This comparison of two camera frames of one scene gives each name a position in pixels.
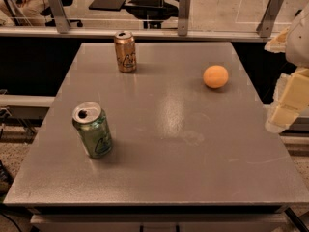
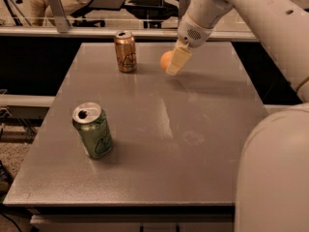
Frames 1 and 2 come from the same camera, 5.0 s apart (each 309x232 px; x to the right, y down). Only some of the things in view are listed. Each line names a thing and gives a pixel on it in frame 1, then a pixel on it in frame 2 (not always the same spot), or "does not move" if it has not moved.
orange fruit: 215,76 -> 165,59
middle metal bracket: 182,12 does not move
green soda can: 91,122 does not move
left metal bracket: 60,14 does not move
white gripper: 298,43 -> 191,33
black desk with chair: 149,3 does not move
